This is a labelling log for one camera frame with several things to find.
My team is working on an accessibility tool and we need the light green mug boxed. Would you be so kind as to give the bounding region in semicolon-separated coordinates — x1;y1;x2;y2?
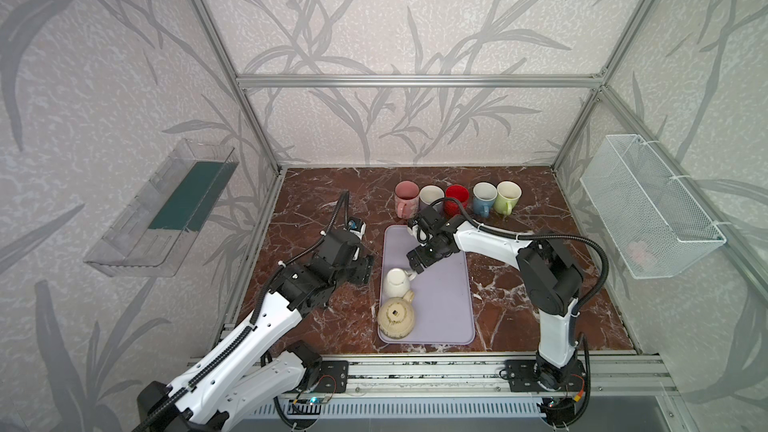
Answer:
493;181;522;217

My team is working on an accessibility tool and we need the lavender mug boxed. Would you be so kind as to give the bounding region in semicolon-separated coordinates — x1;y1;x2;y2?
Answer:
419;185;445;211

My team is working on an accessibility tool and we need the white mug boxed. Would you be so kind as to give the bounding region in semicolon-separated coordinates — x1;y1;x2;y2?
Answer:
382;268;418;298

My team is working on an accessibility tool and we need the beige stoneware mug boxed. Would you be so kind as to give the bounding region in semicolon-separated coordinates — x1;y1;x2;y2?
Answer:
377;290;416;339

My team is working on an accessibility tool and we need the red mug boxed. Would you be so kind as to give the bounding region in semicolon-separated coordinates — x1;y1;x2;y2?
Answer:
443;185;470;217

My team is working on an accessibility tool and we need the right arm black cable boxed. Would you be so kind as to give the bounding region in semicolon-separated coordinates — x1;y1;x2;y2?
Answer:
427;196;611;343

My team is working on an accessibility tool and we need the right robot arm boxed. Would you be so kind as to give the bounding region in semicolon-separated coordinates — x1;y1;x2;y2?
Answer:
407;206;603;380

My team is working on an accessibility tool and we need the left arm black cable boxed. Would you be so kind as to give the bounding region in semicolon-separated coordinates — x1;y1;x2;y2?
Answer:
131;190;352;432

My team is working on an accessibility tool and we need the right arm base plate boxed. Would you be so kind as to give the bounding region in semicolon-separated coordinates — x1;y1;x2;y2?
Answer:
499;359;587;394

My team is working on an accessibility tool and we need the lavender plastic tray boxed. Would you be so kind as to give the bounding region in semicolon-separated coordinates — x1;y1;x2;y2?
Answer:
378;225;475;345

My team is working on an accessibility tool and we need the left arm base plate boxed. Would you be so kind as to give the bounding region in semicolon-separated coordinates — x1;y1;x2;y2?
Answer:
298;360;349;394

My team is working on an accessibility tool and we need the aluminium cage frame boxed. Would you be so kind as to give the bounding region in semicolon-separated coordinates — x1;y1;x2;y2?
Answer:
164;0;768;313

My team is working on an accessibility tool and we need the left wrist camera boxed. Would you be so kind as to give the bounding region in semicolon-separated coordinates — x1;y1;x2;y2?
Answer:
345;217;366;239

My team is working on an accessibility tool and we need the blue mug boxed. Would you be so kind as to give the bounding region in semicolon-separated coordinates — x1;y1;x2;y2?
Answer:
472;182;498;218

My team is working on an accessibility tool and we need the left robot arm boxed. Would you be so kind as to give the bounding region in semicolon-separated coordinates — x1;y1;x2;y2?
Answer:
136;218;374;431

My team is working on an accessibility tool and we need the aluminium front rail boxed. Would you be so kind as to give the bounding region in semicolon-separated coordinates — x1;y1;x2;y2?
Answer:
173;352;679;400

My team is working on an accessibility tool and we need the white wire mesh basket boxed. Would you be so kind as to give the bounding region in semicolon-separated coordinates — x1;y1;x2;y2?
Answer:
581;134;727;280

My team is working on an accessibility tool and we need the clear plastic wall bin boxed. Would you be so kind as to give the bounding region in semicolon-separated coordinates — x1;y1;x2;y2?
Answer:
84;139;239;278

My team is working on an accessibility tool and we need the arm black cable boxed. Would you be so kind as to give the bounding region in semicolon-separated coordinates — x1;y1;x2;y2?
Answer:
427;196;611;343
131;190;352;432

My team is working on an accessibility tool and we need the pink patterned mug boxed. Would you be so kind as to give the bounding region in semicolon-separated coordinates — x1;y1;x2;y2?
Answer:
394;180;420;219

